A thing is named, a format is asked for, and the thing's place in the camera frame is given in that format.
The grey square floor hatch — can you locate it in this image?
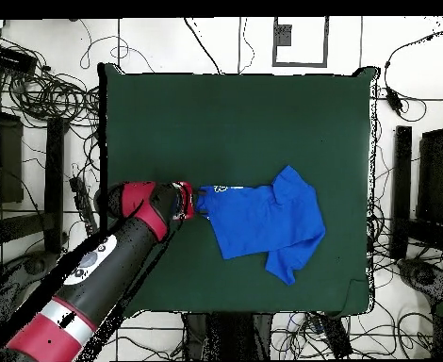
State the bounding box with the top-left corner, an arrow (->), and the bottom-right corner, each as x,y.
271,16 -> 329,68

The long black floor cable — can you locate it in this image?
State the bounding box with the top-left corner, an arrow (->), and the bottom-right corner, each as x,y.
183,16 -> 222,75

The black power adapter with cable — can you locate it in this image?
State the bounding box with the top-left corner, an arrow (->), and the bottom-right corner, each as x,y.
383,25 -> 443,123

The black power strip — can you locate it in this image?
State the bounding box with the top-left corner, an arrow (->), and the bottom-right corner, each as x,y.
68,175 -> 99,231
311,312 -> 354,359

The grey curved stand base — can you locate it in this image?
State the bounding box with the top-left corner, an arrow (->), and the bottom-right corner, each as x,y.
396,257 -> 443,303
0,250 -> 60,325

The thin black floor cable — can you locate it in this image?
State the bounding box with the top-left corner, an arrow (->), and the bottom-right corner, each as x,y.
238,16 -> 255,74

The dark green table cloth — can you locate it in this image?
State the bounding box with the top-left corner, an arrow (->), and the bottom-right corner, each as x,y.
94,61 -> 381,318

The black metal stand frame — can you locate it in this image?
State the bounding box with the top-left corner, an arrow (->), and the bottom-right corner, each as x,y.
0,85 -> 70,265
389,95 -> 443,265

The tangled black cable bundle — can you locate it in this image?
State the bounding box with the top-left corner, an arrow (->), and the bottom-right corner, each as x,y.
0,29 -> 103,129

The blue printed T-shirt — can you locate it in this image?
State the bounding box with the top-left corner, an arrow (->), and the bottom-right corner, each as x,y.
194,164 -> 327,287

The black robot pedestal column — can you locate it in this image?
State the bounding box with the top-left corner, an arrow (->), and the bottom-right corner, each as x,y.
181,311 -> 274,361

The looped thin floor cable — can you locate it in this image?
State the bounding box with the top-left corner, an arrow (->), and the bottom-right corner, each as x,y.
78,17 -> 156,74

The black rectangular device box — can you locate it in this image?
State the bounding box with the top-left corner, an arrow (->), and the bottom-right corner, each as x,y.
0,43 -> 39,75

